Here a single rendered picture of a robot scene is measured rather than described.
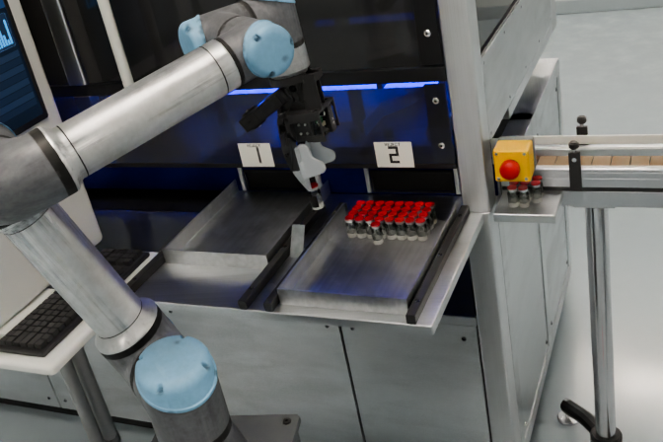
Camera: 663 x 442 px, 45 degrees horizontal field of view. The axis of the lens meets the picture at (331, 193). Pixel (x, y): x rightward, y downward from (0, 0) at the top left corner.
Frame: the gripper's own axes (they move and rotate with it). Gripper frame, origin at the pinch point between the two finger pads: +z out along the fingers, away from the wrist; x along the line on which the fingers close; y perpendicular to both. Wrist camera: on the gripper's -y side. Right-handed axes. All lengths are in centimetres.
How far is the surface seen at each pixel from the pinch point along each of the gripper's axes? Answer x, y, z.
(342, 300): -2.9, 2.1, 23.3
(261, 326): 36, -45, 59
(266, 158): 35.1, -28.0, 10.3
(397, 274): 9.1, 8.6, 25.6
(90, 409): 14, -93, 73
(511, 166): 30.5, 28.8, 14.0
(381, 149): 34.4, 0.6, 9.9
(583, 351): 101, 26, 115
